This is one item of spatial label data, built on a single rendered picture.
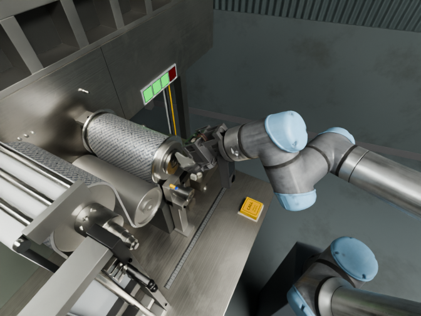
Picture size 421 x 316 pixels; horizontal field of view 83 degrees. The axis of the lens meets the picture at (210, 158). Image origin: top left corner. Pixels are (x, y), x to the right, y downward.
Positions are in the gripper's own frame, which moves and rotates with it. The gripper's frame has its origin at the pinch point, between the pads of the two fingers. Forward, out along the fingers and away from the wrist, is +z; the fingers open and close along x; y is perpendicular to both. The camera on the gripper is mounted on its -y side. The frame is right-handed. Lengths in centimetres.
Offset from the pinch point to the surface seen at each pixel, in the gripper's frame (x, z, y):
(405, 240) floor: -95, -16, -175
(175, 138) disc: -2.5, -0.5, 7.3
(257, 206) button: -15.3, 4.0, -37.8
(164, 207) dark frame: 8.6, 12.5, -9.2
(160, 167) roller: 6.6, 0.2, 4.8
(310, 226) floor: -73, 34, -133
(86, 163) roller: 13.0, 19.7, 15.8
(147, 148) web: 4.6, 2.0, 10.3
